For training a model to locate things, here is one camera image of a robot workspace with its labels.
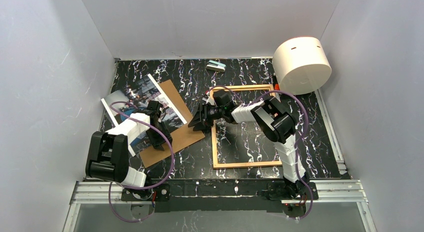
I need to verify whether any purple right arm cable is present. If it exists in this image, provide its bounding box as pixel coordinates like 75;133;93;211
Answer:
208;85;314;220

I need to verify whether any brown cardboard backing board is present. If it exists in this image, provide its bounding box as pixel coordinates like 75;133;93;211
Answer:
139;80;205;167

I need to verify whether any printed street photo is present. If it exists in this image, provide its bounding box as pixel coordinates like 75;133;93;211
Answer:
100;73;188;158

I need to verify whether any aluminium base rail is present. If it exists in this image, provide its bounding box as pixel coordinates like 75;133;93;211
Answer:
63;180;376;232

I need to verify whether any white cylindrical container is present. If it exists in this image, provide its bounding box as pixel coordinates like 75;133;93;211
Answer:
272;36;332;95

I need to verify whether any light wooden picture frame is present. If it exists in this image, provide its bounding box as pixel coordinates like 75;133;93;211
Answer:
209;84;282;169

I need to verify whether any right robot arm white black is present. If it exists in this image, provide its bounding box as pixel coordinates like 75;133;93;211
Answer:
188;90;314;200

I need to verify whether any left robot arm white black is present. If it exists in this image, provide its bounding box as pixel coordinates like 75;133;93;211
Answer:
85;100;174;190

